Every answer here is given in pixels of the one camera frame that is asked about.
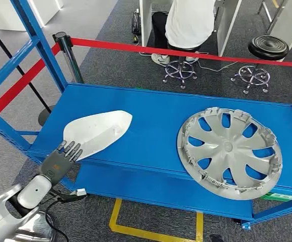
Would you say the blue metal shelf rack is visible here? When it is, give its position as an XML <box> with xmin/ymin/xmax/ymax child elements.
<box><xmin>0</xmin><ymin>0</ymin><xmax>292</xmax><ymax>231</ymax></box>

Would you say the silver wheel hubcap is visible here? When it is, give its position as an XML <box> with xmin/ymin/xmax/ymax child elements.
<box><xmin>177</xmin><ymin>106</ymin><xmax>283</xmax><ymax>201</ymax></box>

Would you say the white lit platform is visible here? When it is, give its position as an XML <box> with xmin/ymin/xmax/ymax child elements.
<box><xmin>0</xmin><ymin>0</ymin><xmax>64</xmax><ymax>32</ymax></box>

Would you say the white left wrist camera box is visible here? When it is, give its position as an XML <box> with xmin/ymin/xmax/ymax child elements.
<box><xmin>17</xmin><ymin>174</ymin><xmax>53</xmax><ymax>210</ymax></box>

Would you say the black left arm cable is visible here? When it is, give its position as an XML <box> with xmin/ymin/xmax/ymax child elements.
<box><xmin>39</xmin><ymin>189</ymin><xmax>88</xmax><ymax>242</ymax></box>

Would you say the white plastic body panel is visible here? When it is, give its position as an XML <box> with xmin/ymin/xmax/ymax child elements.
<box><xmin>63</xmin><ymin>110</ymin><xmax>133</xmax><ymax>162</ymax></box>

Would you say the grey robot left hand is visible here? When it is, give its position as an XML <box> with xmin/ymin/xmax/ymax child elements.
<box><xmin>38</xmin><ymin>140</ymin><xmax>84</xmax><ymax>187</ymax></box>

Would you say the person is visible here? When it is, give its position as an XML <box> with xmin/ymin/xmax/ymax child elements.
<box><xmin>151</xmin><ymin>0</ymin><xmax>217</xmax><ymax>68</ymax></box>

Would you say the black round swivel stool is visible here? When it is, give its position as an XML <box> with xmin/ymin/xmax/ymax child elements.
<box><xmin>162</xmin><ymin>45</ymin><xmax>202</xmax><ymax>90</ymax></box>
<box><xmin>231</xmin><ymin>35</ymin><xmax>290</xmax><ymax>95</ymax></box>

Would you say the green plastic crate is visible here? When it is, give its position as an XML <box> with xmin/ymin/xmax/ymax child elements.
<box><xmin>259</xmin><ymin>192</ymin><xmax>292</xmax><ymax>203</ymax></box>

